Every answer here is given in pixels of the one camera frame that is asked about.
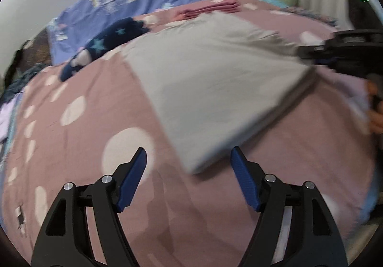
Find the folded lavender garment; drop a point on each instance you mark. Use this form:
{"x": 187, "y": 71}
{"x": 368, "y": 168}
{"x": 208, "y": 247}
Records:
{"x": 5, "y": 115}

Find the floral patterned cloth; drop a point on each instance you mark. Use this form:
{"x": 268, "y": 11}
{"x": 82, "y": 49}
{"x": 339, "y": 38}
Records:
{"x": 330, "y": 21}

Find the dark teal fuzzy blanket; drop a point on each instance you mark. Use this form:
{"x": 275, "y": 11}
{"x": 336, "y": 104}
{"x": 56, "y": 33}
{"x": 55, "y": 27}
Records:
{"x": 16, "y": 86}

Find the blue tree print sheet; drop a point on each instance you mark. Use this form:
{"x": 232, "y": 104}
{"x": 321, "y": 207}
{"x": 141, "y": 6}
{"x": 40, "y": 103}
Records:
{"x": 128, "y": 0}

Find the folded pink garment stack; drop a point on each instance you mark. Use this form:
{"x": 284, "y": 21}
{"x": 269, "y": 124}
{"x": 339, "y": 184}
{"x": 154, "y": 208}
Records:
{"x": 226, "y": 6}

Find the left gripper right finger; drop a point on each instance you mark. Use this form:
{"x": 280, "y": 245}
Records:
{"x": 295, "y": 226}

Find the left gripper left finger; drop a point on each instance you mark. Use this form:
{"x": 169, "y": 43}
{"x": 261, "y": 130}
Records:
{"x": 82, "y": 227}

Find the black garment on headboard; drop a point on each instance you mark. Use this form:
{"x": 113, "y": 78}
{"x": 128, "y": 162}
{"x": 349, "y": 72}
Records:
{"x": 12, "y": 69}

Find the light grey shirt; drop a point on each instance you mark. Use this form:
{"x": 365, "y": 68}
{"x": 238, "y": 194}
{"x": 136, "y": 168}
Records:
{"x": 216, "y": 81}

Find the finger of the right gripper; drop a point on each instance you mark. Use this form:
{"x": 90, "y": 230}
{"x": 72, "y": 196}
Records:
{"x": 312, "y": 52}

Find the person right hand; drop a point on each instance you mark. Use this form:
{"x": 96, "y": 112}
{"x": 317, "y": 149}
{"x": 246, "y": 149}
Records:
{"x": 374, "y": 114}

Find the navy star patterned garment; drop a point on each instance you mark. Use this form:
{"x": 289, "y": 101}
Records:
{"x": 117, "y": 34}

